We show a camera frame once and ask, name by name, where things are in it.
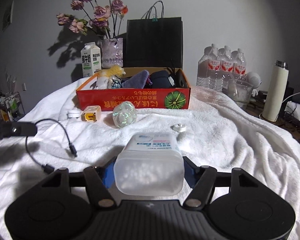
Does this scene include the translucent white plastic jar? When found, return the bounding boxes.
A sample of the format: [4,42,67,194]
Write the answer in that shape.
[114,132,185,197]

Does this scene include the yellow cream cube charger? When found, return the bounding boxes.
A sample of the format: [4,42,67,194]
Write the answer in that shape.
[81,106,102,122]

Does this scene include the iridescent bag of balls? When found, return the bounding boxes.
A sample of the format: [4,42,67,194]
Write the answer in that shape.
[112,101,138,128]

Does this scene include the white fluffy towel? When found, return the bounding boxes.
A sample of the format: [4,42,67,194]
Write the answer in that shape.
[0,80,300,240]

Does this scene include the small white round cap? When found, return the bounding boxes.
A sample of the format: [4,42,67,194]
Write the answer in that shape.
[172,124,186,133]

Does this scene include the red orange cardboard box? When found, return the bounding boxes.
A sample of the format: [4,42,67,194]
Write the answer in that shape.
[76,68,191,111]

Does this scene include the clear glass measuring cup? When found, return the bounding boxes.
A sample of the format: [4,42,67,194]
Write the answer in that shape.
[223,80,253,109]

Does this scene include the yellow white plush toy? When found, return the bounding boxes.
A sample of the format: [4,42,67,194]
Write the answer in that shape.
[96,65,126,89]

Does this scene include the water bottle left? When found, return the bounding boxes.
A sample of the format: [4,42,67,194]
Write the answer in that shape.
[196,43,221,87]

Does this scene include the water bottle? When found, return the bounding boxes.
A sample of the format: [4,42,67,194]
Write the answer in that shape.
[196,43,221,87]
[217,46,234,89]
[231,48,247,76]

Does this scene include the dark navy plush toy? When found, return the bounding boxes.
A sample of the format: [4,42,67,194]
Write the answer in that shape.
[149,70,175,88]

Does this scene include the white thermos bottle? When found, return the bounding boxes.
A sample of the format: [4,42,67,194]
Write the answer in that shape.
[262,60,289,122]

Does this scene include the white round robot speaker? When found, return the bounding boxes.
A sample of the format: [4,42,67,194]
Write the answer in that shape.
[245,72,262,97]

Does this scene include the water bottle middle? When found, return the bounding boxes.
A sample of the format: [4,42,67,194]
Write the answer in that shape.
[217,46,234,89]

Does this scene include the white milk carton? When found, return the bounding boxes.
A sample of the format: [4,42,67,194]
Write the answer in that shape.
[81,42,102,77]

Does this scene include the water bottle right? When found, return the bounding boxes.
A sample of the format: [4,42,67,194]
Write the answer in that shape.
[231,48,247,76]

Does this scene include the purple glass vase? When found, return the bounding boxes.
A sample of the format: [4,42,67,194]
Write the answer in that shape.
[101,38,123,69]

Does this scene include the black paper shopping bag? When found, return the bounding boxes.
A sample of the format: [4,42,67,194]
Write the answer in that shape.
[122,16,184,68]

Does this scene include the dried purple pink flowers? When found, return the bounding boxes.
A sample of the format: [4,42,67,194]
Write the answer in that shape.
[56,0,128,39]

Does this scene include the green binder clip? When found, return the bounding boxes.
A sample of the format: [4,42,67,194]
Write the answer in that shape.
[152,16,158,22]

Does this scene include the wire rack with items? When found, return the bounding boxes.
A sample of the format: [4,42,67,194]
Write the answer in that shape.
[0,91,26,121]

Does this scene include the black short usb cable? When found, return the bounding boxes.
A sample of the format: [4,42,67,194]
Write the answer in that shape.
[25,119,78,175]

